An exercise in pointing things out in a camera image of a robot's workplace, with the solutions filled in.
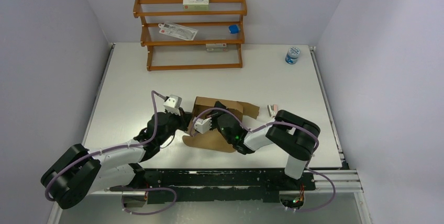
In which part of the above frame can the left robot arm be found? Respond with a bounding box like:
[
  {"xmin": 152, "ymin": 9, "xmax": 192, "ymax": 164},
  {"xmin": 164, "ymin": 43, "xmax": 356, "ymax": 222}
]
[{"xmin": 40, "ymin": 111, "xmax": 193, "ymax": 209}]

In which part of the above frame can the flat plastic blister package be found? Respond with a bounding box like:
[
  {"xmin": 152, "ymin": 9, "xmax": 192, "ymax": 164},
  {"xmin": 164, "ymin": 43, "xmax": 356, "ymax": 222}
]
[{"xmin": 158, "ymin": 22, "xmax": 198, "ymax": 41}]

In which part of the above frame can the blue white round jar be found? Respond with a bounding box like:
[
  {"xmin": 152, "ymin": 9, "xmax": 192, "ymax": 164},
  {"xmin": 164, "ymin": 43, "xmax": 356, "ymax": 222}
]
[{"xmin": 285, "ymin": 47, "xmax": 301, "ymax": 64}]

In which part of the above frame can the brown cardboard box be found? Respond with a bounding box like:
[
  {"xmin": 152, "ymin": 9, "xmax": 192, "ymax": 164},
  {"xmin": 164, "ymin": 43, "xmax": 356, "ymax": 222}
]
[{"xmin": 182, "ymin": 96, "xmax": 260, "ymax": 153}]

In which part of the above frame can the black base frame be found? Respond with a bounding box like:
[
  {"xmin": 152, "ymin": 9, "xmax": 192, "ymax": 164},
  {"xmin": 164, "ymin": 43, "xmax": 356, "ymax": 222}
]
[{"xmin": 128, "ymin": 168, "xmax": 316, "ymax": 204}]

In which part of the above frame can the small pink white stapler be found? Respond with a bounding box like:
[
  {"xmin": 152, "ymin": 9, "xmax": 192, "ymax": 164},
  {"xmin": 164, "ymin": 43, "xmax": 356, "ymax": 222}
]
[{"xmin": 267, "ymin": 104, "xmax": 278, "ymax": 118}]

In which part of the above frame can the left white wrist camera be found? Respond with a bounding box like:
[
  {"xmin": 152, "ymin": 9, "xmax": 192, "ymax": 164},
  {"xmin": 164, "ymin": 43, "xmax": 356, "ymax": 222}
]
[{"xmin": 163, "ymin": 95, "xmax": 182, "ymax": 115}]

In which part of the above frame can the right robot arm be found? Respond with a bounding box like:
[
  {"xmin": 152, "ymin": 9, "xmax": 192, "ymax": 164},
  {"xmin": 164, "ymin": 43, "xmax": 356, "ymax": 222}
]
[{"xmin": 205, "ymin": 102, "xmax": 320, "ymax": 189}]

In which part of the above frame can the wooden three-tier shelf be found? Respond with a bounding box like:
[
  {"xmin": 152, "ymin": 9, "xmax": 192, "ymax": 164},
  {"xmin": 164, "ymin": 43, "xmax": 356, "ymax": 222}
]
[{"xmin": 132, "ymin": 0, "xmax": 248, "ymax": 71}]

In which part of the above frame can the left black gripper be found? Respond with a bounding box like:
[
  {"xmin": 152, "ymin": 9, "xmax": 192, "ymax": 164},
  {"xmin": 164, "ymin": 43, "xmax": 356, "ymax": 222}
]
[{"xmin": 158, "ymin": 106, "xmax": 194, "ymax": 145}]

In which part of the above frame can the white green box top shelf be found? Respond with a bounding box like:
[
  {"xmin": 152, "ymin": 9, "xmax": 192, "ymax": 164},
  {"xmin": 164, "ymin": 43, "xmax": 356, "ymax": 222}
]
[{"xmin": 183, "ymin": 0, "xmax": 209, "ymax": 12}]

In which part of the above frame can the small blue object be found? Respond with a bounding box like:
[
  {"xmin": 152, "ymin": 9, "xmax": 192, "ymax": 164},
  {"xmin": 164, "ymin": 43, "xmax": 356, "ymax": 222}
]
[{"xmin": 228, "ymin": 25, "xmax": 241, "ymax": 34}]

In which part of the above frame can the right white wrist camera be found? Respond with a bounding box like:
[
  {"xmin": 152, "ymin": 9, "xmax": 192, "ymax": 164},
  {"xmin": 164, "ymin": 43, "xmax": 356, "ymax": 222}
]
[{"xmin": 193, "ymin": 117, "xmax": 212, "ymax": 134}]

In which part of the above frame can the grey box lower shelf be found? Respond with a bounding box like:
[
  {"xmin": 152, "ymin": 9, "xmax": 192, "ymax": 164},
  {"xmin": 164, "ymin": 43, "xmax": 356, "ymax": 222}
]
[{"xmin": 205, "ymin": 43, "xmax": 228, "ymax": 52}]

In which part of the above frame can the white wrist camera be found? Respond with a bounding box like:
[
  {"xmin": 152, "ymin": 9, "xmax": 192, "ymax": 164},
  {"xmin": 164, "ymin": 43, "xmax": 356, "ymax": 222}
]
[
  {"xmin": 193, "ymin": 117, "xmax": 212, "ymax": 134},
  {"xmin": 163, "ymin": 95, "xmax": 182, "ymax": 115}
]

